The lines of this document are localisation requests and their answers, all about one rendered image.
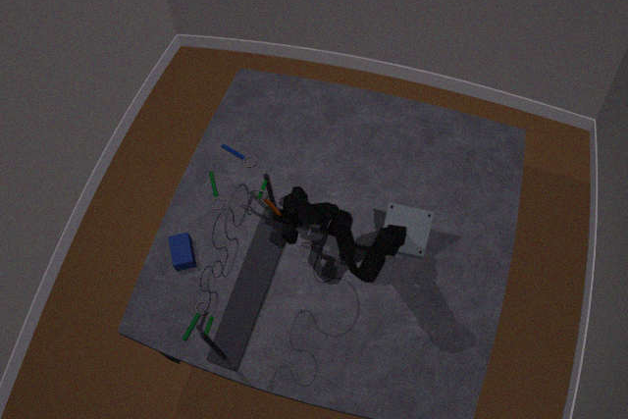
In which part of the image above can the green handle with grey loop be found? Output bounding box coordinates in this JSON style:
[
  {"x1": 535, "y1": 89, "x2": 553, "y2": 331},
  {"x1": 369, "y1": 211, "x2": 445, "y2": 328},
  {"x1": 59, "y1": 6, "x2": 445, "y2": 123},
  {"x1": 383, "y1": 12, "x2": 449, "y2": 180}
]
[
  {"x1": 209, "y1": 171, "x2": 225, "y2": 210},
  {"x1": 183, "y1": 301, "x2": 210, "y2": 341}
]

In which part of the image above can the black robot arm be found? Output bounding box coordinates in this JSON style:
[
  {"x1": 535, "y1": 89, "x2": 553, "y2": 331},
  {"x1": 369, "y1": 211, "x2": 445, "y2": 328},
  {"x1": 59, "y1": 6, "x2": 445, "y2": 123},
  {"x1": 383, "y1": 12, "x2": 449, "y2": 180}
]
[{"x1": 283, "y1": 193, "x2": 407, "y2": 283}]

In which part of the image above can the blue handle with grey loop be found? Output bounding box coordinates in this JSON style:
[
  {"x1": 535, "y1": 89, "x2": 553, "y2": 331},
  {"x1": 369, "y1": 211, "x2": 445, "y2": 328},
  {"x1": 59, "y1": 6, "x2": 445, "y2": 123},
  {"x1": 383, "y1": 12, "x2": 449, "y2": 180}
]
[{"x1": 221, "y1": 143, "x2": 257, "y2": 167}]

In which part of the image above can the blue block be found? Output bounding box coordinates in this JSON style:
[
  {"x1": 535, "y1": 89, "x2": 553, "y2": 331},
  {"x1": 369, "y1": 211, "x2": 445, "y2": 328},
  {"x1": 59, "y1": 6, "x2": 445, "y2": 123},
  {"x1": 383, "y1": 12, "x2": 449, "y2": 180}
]
[{"x1": 168, "y1": 232, "x2": 197, "y2": 271}]

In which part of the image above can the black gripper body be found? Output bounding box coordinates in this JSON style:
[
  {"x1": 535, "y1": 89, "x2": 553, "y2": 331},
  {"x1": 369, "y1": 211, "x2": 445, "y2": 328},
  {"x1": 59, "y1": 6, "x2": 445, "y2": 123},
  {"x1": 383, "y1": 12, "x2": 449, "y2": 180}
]
[{"x1": 281, "y1": 186, "x2": 308, "y2": 244}]

